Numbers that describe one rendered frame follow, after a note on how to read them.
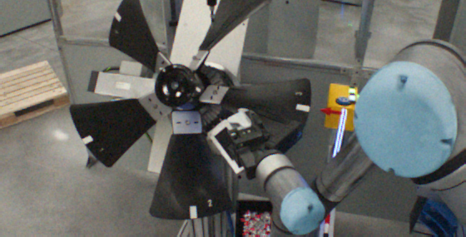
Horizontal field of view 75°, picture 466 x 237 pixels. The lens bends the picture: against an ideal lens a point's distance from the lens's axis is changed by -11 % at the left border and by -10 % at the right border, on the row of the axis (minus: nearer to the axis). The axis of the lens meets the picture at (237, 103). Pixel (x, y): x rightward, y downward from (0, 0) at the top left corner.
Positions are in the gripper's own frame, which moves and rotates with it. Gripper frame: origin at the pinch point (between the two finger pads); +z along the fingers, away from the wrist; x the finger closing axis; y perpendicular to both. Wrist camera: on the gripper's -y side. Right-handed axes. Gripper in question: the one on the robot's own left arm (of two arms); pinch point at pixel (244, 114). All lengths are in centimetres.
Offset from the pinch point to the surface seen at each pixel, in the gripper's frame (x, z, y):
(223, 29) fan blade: -16.0, 18.6, -3.0
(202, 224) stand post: 69, 26, 15
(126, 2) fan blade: -24, 40, 20
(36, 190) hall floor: 105, 127, 117
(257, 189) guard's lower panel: 109, 69, -26
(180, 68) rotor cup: -9.5, 15.1, 11.3
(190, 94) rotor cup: -4.6, 9.0, 11.0
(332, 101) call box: 14.3, 11.4, -35.0
